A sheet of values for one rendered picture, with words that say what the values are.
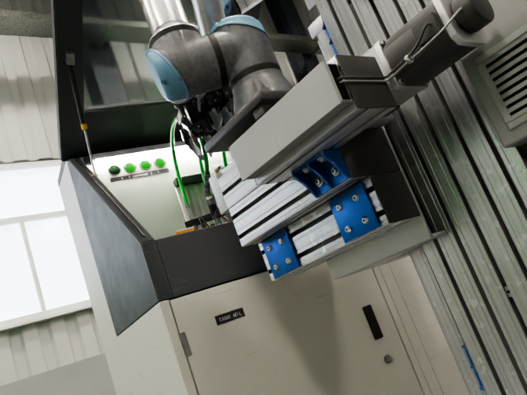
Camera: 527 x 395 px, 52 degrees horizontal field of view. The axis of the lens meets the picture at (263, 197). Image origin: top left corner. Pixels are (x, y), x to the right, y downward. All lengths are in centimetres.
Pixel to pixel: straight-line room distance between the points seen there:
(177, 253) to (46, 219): 459
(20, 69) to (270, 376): 570
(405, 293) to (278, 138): 101
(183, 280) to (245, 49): 62
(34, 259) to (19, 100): 182
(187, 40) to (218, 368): 79
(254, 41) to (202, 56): 11
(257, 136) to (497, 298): 50
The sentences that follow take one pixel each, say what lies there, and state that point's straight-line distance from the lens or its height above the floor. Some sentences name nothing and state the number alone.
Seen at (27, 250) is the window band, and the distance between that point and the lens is 579.
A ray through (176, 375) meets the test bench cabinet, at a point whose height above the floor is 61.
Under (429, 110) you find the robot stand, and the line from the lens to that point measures 105.
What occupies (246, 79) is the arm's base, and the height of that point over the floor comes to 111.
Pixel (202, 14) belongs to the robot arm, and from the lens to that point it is 146.
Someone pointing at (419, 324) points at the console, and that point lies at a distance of 178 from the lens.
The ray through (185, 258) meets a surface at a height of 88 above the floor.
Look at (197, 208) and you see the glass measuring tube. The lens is 208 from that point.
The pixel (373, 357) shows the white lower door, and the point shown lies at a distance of 165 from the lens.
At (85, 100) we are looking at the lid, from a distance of 202.
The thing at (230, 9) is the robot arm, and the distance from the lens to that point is 162.
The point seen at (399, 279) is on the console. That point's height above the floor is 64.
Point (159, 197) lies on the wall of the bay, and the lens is 209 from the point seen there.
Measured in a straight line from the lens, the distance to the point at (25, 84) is 667.
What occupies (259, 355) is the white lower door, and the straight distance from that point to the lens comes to 147.
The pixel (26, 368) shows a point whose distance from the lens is 558.
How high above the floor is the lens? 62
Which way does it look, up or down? 13 degrees up
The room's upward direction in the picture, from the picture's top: 20 degrees counter-clockwise
